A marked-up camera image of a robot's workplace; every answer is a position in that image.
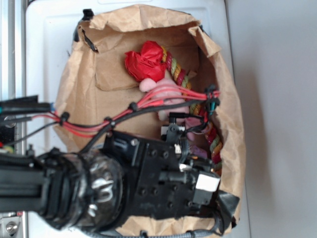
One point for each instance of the pink plush bunny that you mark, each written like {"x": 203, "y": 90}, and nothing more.
{"x": 165, "y": 90}

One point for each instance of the multicolour twisted rope toy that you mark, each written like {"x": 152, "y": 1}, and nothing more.
{"x": 210, "y": 132}

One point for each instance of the red crumpled paper ball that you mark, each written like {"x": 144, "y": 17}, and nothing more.
{"x": 147, "y": 63}

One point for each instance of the aluminium frame rail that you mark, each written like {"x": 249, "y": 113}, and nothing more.
{"x": 13, "y": 85}

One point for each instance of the brown paper bag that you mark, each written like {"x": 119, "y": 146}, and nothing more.
{"x": 95, "y": 83}

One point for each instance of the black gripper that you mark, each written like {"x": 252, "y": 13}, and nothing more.
{"x": 162, "y": 179}

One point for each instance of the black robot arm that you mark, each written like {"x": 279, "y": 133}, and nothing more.
{"x": 115, "y": 176}

